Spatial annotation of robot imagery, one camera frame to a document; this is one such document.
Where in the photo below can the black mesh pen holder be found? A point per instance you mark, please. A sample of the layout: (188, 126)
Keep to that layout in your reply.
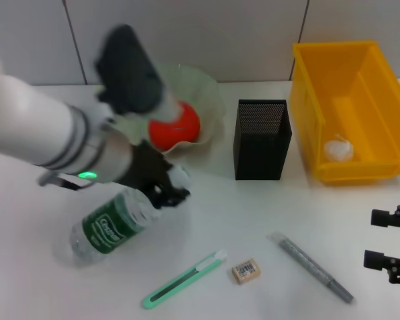
(260, 156)

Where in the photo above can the red-orange toy orange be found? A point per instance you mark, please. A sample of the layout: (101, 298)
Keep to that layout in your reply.
(180, 133)

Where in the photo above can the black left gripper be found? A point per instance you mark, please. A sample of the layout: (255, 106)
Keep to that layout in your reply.
(143, 170)

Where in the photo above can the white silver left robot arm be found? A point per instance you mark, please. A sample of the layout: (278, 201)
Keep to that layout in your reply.
(26, 123)

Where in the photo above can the translucent green fruit bowl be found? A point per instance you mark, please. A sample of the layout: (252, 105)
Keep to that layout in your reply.
(203, 93)

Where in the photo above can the grey marker pen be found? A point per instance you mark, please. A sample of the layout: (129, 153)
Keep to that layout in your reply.
(306, 263)

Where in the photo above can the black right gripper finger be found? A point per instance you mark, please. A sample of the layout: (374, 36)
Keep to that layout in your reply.
(383, 218)
(375, 259)

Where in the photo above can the clear green-label water bottle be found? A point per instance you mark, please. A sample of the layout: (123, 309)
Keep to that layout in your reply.
(110, 230)

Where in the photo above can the mint green utility knife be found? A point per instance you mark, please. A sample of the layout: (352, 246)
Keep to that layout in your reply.
(186, 275)

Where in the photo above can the yellow plastic bin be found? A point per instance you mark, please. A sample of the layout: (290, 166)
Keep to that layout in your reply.
(350, 110)

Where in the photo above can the beige barcode eraser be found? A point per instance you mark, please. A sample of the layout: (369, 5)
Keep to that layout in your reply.
(246, 270)

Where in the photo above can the white paper ball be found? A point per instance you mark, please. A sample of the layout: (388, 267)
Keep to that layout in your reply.
(338, 150)

